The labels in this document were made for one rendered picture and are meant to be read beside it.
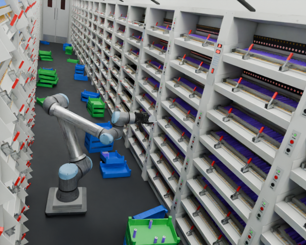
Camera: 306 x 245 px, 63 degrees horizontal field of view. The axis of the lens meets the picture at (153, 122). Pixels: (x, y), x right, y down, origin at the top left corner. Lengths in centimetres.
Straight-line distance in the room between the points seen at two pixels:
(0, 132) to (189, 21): 190
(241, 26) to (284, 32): 25
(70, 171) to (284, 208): 154
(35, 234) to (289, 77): 195
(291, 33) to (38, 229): 214
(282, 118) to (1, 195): 115
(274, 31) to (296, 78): 49
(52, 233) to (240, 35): 192
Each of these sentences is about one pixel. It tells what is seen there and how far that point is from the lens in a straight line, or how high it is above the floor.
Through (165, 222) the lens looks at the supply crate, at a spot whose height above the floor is 34.
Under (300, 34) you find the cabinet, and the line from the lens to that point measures 159.
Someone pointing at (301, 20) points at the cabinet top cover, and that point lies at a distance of 134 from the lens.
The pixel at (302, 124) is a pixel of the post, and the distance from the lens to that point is 126.
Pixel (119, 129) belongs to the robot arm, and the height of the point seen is 79.
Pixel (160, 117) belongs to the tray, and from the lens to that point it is 243.
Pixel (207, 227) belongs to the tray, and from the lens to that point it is 194.
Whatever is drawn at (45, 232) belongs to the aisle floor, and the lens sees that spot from 221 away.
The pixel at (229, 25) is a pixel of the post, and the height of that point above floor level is 166.
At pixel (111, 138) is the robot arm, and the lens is 184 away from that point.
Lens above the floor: 161
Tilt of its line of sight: 22 degrees down
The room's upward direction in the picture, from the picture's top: 12 degrees clockwise
